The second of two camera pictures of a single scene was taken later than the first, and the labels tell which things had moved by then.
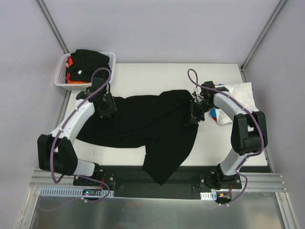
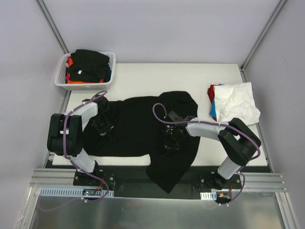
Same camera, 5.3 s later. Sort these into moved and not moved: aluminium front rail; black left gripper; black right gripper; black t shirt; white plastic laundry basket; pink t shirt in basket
Moved: black left gripper; black t shirt; black right gripper
Not moved: aluminium front rail; pink t shirt in basket; white plastic laundry basket
